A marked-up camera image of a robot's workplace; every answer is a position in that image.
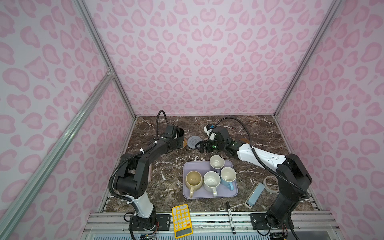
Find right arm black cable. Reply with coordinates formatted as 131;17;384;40
208;116;311;240

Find woven straw round coaster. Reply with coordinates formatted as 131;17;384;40
177;140;187;149

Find brown round wooden coaster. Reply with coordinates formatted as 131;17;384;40
240;138;250;144

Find light blue case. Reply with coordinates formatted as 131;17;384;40
244;183;265;209

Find cream white mug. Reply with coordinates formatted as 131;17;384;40
203;171;221;197

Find black marker pen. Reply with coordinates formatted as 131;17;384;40
226;202;236;235

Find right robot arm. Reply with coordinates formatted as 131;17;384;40
197;125;313;229

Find aluminium mounting rail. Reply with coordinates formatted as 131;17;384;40
81;211;344;240

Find grey round coaster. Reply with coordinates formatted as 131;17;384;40
187;136;202;149

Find lavender tray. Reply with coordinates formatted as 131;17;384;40
183;161;238;200

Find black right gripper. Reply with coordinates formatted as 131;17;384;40
194;138;226;154

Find white lavender mug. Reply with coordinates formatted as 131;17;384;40
209;155;225;174

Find clear tape roll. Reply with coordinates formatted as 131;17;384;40
263;176;280;194

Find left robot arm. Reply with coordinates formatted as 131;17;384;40
108;125;185;230

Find light blue mug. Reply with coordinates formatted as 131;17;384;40
220;167;237;191

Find yellow calculator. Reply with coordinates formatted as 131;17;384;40
172;204;194;239

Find yellow mug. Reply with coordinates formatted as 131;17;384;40
185;171;203;198

